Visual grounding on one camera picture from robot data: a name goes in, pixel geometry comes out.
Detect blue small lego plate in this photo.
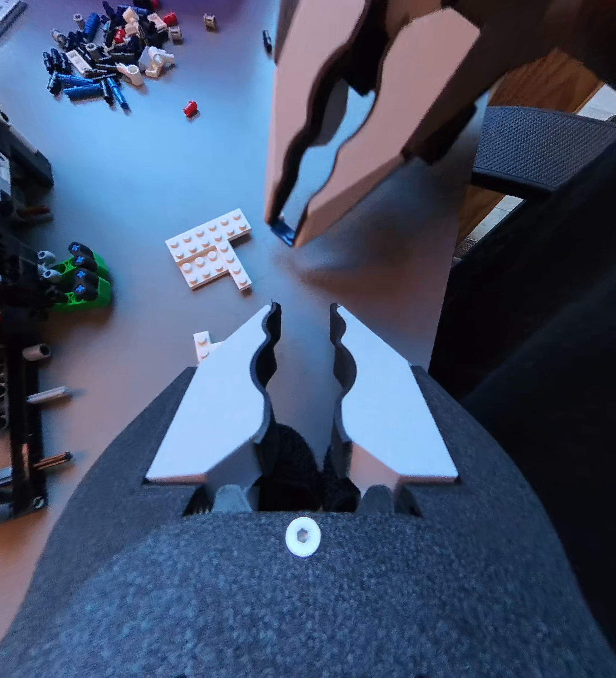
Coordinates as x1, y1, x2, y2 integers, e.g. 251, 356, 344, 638
270, 212, 300, 248

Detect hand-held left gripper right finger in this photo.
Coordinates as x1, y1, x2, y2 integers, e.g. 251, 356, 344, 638
329, 303, 460, 490

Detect black mesh chair armrest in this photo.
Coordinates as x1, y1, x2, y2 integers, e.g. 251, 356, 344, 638
471, 105, 616, 201

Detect white L-shaped lego plate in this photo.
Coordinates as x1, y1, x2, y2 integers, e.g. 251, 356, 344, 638
165, 208, 253, 291

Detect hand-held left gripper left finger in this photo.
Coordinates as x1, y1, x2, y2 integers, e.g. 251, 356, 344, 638
145, 302, 283, 488

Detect green lego beam with pins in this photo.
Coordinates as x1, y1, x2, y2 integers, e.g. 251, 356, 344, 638
38, 241, 113, 313

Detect large lego technic model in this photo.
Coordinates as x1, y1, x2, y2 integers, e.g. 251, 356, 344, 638
0, 64, 57, 533

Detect black office chair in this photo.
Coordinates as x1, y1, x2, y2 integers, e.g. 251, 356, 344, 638
429, 114, 616, 678

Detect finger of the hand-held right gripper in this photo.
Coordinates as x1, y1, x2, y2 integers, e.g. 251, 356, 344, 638
292, 7, 482, 250
263, 0, 375, 226

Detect white small lego plate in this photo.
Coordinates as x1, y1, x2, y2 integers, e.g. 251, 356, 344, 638
193, 331, 226, 365

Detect pile of small lego pieces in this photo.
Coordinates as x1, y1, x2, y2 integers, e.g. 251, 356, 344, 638
42, 0, 184, 113

